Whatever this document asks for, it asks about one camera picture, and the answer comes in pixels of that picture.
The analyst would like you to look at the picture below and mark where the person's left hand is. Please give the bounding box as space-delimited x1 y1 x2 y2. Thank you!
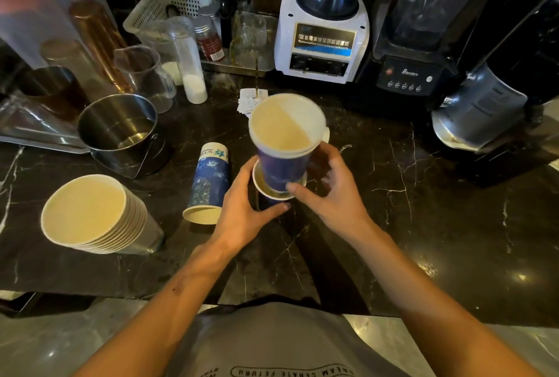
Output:
208 154 292 255

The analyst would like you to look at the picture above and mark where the person's right hand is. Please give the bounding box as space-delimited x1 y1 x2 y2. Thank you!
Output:
286 141 376 244

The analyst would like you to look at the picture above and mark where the blue star-print paper cup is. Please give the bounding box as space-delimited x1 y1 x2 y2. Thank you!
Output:
182 142 231 226
247 92 331 195

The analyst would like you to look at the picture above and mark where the stack of white paper cups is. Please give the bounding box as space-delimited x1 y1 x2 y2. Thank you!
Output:
40 174 165 256

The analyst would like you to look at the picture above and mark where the person's left forearm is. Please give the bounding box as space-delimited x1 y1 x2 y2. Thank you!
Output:
74 241 239 377

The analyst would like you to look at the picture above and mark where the person's right forearm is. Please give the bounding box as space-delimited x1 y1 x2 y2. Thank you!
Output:
347 219 542 377

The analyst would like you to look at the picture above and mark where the black marble countertop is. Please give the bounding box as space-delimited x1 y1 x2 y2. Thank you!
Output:
0 62 559 329

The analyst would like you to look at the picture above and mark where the person's white shirt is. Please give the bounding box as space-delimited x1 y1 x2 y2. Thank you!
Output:
164 302 411 377

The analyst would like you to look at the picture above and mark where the pile of white receipts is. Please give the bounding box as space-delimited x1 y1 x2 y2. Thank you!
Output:
237 87 270 118

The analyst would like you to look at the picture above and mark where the stainless steel pail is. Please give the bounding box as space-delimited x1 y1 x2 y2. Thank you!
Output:
77 93 169 179

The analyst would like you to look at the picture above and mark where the black blender base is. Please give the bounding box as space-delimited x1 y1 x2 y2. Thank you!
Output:
353 40 459 104

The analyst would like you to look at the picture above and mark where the clear tube with white powder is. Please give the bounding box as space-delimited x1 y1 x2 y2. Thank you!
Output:
168 16 209 105

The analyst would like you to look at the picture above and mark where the narrow steel tray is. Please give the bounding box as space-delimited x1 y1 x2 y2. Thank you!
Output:
199 13 280 78

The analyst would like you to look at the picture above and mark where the white blender base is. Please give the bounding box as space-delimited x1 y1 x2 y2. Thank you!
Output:
274 0 371 84

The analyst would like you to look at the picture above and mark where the clear plastic measuring jug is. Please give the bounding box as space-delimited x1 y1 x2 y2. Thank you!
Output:
113 44 178 114

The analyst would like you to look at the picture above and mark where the silver metal pitcher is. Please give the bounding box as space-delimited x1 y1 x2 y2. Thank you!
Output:
431 62 529 153

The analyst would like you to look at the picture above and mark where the red spice jar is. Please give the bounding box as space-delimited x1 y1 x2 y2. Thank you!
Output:
192 16 227 63

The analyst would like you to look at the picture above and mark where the clear glass pitcher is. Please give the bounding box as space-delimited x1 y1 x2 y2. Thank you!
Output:
229 12 270 69

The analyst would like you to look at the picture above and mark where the clear jar with white powder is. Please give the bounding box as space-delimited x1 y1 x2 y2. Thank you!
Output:
139 18 184 87

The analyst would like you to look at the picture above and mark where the wide steel tray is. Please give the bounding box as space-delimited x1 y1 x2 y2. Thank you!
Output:
0 92 90 156

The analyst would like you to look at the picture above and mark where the short gold tumbler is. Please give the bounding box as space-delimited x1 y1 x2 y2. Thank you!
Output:
40 38 119 102

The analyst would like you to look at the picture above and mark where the clear blender cover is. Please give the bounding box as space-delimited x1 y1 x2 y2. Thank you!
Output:
373 0 516 61

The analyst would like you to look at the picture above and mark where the dark steel cup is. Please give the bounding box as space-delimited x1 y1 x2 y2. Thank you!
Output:
17 65 90 124

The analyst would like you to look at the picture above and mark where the white plastic basket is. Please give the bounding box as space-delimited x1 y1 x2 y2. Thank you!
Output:
122 0 214 37

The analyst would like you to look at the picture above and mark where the tall copper tumbler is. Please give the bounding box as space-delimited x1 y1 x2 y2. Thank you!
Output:
69 0 136 94

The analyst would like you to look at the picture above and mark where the black machine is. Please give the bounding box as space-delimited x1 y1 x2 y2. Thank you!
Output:
454 0 559 128

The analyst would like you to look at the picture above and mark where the large clear pink-lidded container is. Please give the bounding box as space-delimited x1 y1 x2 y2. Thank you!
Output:
0 0 116 69

